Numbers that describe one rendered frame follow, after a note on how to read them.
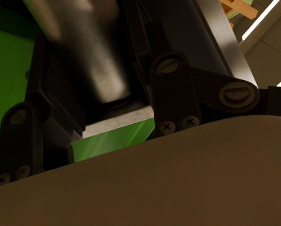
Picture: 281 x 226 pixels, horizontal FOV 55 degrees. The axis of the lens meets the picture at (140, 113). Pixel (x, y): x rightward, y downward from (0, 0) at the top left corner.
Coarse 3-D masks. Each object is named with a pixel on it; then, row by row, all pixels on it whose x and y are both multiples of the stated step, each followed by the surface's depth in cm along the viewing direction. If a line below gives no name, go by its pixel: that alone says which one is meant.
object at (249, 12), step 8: (224, 0) 254; (232, 0) 252; (240, 0) 250; (248, 0) 263; (224, 8) 286; (232, 8) 260; (240, 8) 254; (248, 8) 256; (232, 16) 294; (248, 16) 261; (232, 24) 300
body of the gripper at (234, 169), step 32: (192, 128) 6; (224, 128) 6; (256, 128) 5; (96, 160) 6; (128, 160) 6; (160, 160) 6; (192, 160) 5; (224, 160) 5; (256, 160) 5; (0, 192) 6; (32, 192) 6; (64, 192) 6; (96, 192) 5; (128, 192) 5; (160, 192) 5; (192, 192) 5; (224, 192) 5; (256, 192) 5; (0, 224) 6; (32, 224) 5; (64, 224) 5; (96, 224) 5; (128, 224) 5; (160, 224) 5; (192, 224) 4; (224, 224) 4; (256, 224) 4
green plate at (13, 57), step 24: (0, 24) 13; (24, 24) 16; (0, 48) 13; (24, 48) 13; (0, 72) 14; (24, 72) 14; (0, 96) 15; (24, 96) 15; (0, 120) 16; (144, 120) 18; (72, 144) 19; (96, 144) 19; (120, 144) 19
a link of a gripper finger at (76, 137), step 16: (48, 48) 11; (32, 64) 10; (48, 64) 10; (32, 80) 9; (48, 80) 9; (64, 80) 11; (32, 96) 9; (48, 96) 9; (64, 96) 10; (80, 96) 12; (48, 112) 9; (64, 112) 10; (80, 112) 12; (48, 128) 9; (64, 128) 10; (80, 128) 11; (48, 144) 10; (64, 144) 10; (48, 160) 10
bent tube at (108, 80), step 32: (32, 0) 9; (64, 0) 8; (96, 0) 9; (64, 32) 9; (96, 32) 9; (64, 64) 11; (96, 64) 10; (128, 64) 11; (96, 96) 12; (128, 96) 12; (96, 128) 12
